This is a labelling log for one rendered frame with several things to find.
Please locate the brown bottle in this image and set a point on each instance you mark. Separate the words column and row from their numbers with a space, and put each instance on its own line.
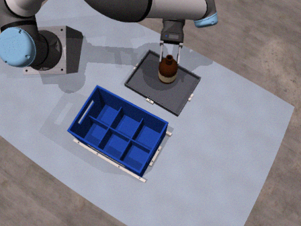
column 168, row 70

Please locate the blue plastic crate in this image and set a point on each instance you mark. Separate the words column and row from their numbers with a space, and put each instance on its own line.
column 122, row 131

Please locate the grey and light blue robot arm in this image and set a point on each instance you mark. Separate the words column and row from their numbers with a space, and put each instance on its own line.
column 22, row 44

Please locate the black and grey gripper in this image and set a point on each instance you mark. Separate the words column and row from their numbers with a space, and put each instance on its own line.
column 172, row 33

